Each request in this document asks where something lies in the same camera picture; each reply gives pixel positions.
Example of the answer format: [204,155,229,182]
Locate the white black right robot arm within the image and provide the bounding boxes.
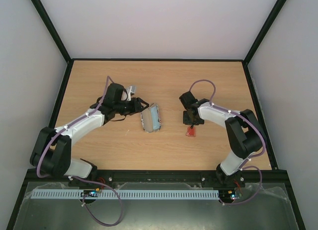
[179,91,266,186]

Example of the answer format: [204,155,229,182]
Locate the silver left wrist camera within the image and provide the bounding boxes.
[126,85,137,101]

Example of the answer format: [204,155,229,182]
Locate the light blue slotted cable duct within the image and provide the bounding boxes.
[31,189,219,200]

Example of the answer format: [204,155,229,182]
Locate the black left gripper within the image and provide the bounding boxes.
[114,97,149,116]

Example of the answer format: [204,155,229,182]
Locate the black left frame post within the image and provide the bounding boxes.
[30,0,71,63]

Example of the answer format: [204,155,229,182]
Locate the black right frame post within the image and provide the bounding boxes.
[243,0,287,66]

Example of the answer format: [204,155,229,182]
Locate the light blue cleaning cloth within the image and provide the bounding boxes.
[150,106,161,132]

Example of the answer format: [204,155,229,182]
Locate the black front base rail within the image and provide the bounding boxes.
[24,169,289,187]

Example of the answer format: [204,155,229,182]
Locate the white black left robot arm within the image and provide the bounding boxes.
[30,83,149,178]

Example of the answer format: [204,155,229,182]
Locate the stars and stripes glasses case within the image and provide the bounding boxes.
[141,103,159,133]

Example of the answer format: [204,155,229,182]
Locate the red sunglasses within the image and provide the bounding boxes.
[185,125,196,137]

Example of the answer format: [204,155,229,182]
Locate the black frame post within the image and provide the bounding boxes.
[243,0,287,66]
[30,0,71,63]

